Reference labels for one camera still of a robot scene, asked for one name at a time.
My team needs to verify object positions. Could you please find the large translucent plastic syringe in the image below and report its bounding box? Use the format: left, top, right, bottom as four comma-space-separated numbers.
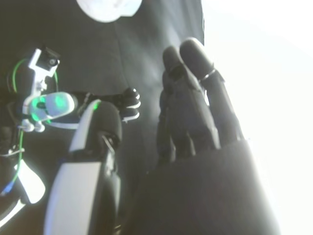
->
75, 0, 143, 23

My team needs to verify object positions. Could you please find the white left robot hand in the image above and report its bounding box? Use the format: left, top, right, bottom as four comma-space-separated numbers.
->
44, 36, 282, 235

